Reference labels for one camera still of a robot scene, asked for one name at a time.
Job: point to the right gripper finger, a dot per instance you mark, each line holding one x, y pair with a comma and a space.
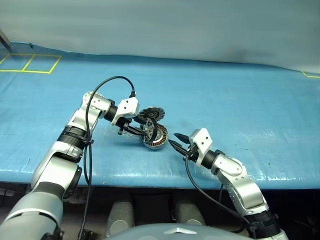
178, 147
183, 138

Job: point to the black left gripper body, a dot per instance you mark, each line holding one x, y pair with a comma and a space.
125, 123

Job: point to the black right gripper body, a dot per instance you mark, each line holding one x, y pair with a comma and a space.
193, 152

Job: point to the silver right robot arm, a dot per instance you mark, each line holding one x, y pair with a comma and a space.
247, 192

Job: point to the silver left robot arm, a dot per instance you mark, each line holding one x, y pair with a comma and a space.
50, 170

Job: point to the motor housing with copper coils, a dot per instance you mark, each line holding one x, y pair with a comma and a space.
162, 137

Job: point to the blue plastic table cover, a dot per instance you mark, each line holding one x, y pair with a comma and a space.
225, 100

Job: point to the grey rounded shape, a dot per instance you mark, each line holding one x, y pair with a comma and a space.
121, 217
188, 213

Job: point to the grey robot torso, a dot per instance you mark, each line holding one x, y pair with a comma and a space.
160, 232

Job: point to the small black clip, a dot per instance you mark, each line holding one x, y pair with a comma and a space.
30, 45

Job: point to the grey metal bar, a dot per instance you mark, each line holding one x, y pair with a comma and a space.
5, 41

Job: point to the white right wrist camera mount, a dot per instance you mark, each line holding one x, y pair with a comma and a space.
203, 140

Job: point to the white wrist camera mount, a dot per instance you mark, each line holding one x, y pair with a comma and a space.
127, 106
203, 140

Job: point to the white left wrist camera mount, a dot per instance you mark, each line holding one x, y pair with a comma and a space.
127, 106

